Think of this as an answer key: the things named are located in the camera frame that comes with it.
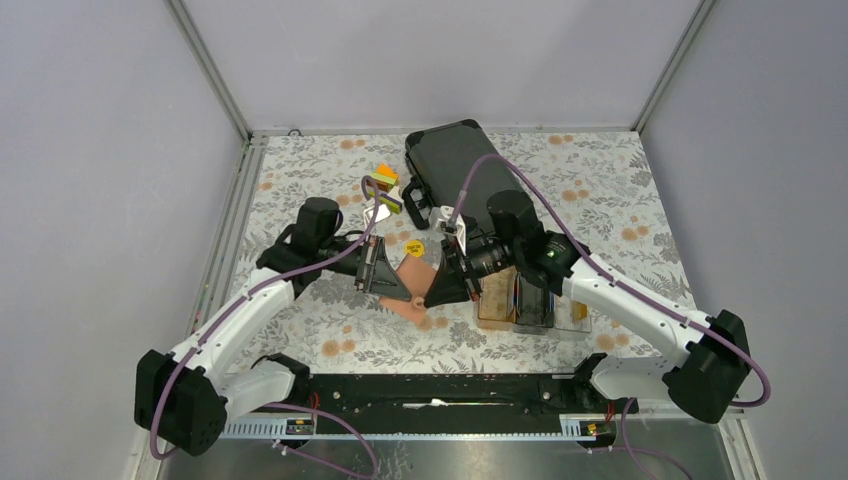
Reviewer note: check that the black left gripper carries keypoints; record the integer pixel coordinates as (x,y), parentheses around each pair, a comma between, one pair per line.
(380,276)

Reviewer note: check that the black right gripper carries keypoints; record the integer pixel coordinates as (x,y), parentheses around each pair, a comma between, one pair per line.
(447,286)

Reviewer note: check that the pink leather card holder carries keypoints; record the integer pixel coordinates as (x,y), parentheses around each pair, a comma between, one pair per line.
(417,276)

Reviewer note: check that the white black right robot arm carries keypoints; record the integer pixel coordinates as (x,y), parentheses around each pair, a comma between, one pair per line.
(704,359)

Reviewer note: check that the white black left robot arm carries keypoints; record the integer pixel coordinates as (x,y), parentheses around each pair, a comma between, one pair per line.
(187,396)

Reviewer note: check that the clear acrylic card organizer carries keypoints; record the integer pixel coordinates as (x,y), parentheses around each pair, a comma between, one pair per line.
(510,303)

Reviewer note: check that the floral patterned table mat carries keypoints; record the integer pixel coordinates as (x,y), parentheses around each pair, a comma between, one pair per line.
(598,183)

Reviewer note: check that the yellow round token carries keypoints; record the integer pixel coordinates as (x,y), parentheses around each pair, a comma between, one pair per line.
(415,248)

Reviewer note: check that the dark grey hard case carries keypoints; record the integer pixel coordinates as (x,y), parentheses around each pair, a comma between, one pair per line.
(439,160)

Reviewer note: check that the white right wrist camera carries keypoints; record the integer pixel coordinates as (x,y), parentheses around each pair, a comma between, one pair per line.
(450,224)

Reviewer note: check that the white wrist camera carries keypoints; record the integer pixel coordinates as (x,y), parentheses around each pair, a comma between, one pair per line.
(450,224)
(375,213)

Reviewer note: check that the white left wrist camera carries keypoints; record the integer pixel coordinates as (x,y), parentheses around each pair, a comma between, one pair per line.
(375,213)

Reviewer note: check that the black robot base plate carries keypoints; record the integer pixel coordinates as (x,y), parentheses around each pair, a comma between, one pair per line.
(454,404)

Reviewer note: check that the aluminium frame rail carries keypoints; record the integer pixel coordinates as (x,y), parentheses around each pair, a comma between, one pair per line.
(223,259)

